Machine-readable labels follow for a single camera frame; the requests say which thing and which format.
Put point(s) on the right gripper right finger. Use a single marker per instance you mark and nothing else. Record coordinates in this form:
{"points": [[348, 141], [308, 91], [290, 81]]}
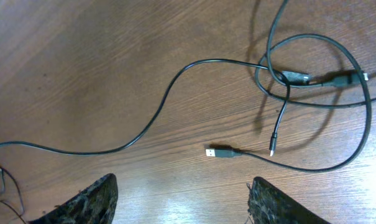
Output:
{"points": [[268, 204]]}

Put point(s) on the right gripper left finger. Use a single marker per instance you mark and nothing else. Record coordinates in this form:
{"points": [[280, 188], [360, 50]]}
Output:
{"points": [[95, 204]]}

